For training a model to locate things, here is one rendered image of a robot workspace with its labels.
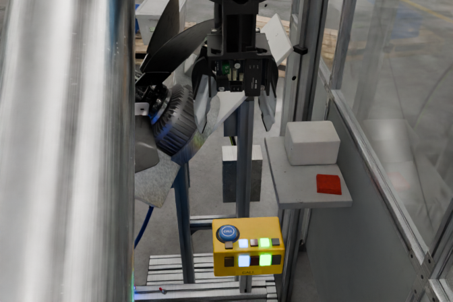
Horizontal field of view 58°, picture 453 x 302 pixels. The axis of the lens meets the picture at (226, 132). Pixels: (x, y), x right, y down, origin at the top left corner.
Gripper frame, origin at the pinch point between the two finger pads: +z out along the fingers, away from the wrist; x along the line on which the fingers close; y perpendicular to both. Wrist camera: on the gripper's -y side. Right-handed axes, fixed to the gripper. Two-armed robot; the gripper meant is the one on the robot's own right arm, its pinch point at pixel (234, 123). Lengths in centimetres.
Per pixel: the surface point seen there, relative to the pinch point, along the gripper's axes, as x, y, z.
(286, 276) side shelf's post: 28, -60, 124
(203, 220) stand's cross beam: -7, -63, 90
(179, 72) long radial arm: -14, -83, 35
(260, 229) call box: 7.6, -15.4, 40.9
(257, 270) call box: 6.6, -9.3, 47.9
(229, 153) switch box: 4, -73, 64
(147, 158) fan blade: -18.6, -28.6, 29.4
